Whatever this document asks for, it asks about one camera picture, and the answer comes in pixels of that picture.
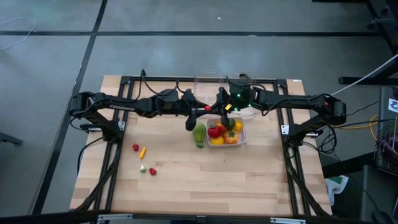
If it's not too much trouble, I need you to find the black aluminium frame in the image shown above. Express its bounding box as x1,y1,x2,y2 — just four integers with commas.
73,68,332,218

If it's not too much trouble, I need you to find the light green chayote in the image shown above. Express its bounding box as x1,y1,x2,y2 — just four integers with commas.
192,121,207,144

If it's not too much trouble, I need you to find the orange tomato with green leaf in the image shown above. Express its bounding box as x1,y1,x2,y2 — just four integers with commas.
223,129,240,145

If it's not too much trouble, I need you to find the red apple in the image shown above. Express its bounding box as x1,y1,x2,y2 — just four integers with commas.
207,125,223,139

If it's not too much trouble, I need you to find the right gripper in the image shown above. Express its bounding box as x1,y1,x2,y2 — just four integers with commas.
210,86,239,129

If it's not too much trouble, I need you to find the clear plastic bin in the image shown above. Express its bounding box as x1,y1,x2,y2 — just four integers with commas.
226,73,262,121
193,70,227,116

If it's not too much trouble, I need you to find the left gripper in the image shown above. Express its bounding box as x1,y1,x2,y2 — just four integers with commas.
179,88,207,132

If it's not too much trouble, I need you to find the black power cable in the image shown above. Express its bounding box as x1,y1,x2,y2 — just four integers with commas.
76,136,106,175

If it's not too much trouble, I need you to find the black stand foot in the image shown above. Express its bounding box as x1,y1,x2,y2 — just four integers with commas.
0,131,24,146

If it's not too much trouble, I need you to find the clear container with produce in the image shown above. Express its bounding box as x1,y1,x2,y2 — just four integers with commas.
205,116,249,148

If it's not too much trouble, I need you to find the black cable bundle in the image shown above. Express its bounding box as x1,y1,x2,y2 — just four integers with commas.
314,123,340,156

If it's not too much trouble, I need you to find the yellow cable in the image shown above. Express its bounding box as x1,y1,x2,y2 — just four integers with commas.
340,114,379,141

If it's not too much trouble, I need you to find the black wire basket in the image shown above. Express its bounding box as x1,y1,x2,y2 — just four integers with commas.
374,118,398,177

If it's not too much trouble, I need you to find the white cable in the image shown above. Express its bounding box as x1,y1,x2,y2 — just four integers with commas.
0,17,37,51
329,53,398,97

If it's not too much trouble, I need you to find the white and green bag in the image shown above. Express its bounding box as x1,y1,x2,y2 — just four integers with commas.
324,175,349,207

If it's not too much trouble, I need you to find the black desk frame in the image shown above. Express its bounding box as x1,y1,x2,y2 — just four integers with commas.
338,0,398,86

